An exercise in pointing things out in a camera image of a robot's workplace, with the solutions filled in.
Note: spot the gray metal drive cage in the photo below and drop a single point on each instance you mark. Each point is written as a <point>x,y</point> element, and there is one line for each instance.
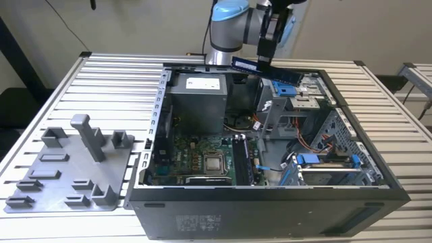
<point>281,106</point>

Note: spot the black hanging tool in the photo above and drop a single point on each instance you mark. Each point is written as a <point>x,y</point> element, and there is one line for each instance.
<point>93,4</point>

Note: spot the black object beside table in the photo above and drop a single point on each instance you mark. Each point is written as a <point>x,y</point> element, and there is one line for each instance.
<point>395,83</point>

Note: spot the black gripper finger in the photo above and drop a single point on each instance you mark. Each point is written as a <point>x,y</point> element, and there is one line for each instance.
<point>266,50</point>

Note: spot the black PC case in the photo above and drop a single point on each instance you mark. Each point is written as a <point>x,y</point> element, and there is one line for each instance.
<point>237,215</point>

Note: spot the aluminium side table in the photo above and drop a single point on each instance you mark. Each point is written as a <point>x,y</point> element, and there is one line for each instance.
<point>419,76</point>

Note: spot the black graphics card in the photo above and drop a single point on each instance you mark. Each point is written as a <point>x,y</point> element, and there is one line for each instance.
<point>210,181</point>

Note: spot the silver CPU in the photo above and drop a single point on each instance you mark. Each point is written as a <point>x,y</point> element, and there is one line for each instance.
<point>214,164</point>

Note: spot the gray plastic parts rack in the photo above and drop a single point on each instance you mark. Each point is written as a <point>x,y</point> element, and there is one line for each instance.
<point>111,172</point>

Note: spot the black round cooler fan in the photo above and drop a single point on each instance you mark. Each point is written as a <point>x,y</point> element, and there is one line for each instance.
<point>242,122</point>

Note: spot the gray power supply unit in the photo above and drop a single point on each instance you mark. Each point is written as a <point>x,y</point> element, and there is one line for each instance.
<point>199,108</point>

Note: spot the blue plastic drive latch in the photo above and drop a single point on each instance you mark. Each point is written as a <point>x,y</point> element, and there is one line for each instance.
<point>287,91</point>

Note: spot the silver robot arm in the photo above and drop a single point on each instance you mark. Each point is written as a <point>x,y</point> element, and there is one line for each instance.
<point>233,27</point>

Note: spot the green motherboard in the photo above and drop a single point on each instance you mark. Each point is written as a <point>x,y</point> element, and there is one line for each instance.
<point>189,152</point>

